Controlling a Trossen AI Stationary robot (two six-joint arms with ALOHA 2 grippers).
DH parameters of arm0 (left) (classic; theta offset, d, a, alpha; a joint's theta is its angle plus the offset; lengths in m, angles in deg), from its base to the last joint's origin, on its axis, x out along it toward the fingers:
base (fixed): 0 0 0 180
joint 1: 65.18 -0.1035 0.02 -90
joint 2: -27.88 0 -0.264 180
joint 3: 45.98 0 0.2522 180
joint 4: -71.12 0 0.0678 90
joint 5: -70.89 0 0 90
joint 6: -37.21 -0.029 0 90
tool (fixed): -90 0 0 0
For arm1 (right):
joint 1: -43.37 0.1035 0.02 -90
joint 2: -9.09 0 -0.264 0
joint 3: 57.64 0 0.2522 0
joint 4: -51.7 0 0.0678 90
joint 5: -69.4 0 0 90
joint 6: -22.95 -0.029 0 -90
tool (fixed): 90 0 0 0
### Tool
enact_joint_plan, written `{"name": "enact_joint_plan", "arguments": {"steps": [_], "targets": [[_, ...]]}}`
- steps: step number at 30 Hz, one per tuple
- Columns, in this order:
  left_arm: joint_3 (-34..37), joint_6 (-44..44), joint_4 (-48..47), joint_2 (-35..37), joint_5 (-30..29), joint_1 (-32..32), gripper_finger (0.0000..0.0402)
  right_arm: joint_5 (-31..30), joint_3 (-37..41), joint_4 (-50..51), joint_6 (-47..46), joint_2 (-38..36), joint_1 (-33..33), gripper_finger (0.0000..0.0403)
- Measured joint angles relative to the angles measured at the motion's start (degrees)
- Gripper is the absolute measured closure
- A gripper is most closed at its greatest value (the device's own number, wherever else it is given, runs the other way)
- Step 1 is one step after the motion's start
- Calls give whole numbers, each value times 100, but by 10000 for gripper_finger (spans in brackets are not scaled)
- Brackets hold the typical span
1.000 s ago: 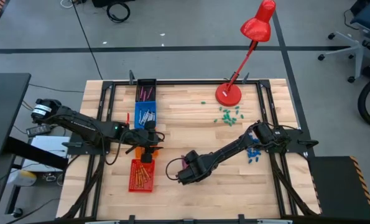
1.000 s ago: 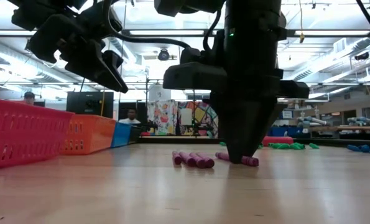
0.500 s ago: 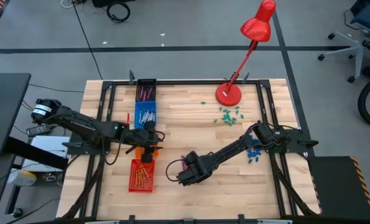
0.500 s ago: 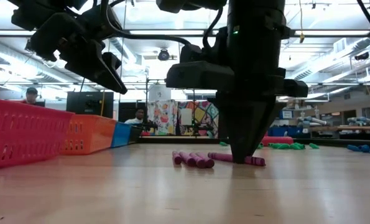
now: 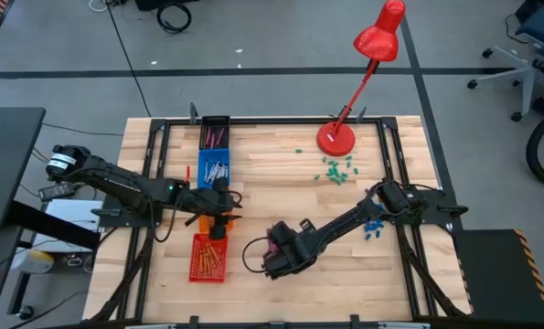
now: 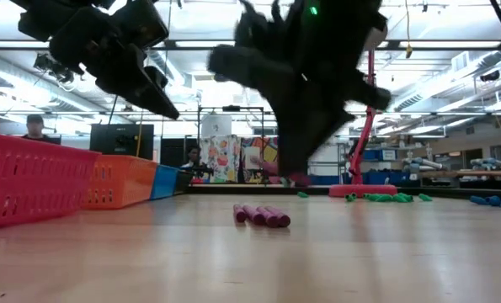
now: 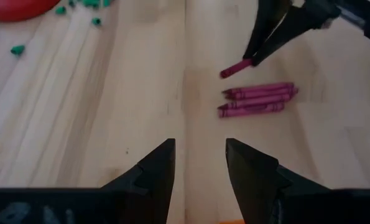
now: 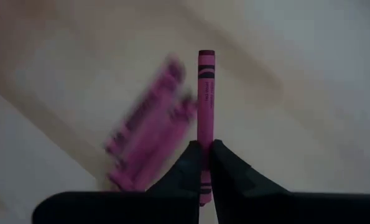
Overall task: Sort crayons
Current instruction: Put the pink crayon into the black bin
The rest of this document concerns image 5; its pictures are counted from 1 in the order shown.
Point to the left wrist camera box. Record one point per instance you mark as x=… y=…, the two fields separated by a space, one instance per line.
x=221 y=183

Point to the white box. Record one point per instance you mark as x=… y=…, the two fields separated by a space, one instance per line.
x=70 y=210

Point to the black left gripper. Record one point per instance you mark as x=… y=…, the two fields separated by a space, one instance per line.
x=207 y=201

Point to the black stand beam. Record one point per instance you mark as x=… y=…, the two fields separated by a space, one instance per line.
x=52 y=224

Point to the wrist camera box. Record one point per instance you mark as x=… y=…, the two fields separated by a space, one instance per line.
x=306 y=224
x=221 y=183

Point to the red desk lamp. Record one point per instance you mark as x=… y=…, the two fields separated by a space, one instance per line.
x=335 y=139

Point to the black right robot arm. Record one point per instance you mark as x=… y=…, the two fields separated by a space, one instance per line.
x=354 y=217

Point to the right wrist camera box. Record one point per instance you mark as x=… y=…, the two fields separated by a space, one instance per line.
x=306 y=224

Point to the black power adapter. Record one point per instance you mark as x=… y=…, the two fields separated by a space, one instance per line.
x=56 y=191

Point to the black aluminium table frame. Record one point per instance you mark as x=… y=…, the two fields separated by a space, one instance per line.
x=271 y=121

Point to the red tag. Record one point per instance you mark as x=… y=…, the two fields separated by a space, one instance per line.
x=188 y=173

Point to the white yellow bottle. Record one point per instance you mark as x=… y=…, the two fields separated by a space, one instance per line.
x=31 y=261

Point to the blue plastic basket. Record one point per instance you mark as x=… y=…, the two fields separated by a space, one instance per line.
x=201 y=157

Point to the black plastic basket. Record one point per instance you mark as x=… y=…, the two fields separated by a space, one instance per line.
x=203 y=132

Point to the black side desk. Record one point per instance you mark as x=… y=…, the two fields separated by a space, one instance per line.
x=6 y=164

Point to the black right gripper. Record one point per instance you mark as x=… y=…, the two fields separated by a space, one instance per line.
x=294 y=251

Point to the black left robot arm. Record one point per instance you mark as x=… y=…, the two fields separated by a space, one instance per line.
x=116 y=180

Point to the office chair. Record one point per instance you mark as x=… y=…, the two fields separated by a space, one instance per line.
x=527 y=68

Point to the red plastic basket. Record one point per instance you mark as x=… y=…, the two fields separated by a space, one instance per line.
x=194 y=274

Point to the black box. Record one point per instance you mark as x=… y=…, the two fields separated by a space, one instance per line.
x=162 y=3

